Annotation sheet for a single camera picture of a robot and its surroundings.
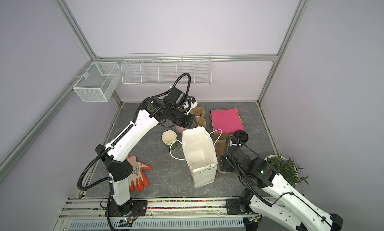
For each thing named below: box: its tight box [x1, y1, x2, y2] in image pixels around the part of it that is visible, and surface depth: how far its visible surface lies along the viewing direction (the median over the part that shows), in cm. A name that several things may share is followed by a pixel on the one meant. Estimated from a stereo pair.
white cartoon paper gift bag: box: [169, 126, 223, 189], surface depth 75 cm
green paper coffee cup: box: [161, 130, 178, 151], surface depth 90 cm
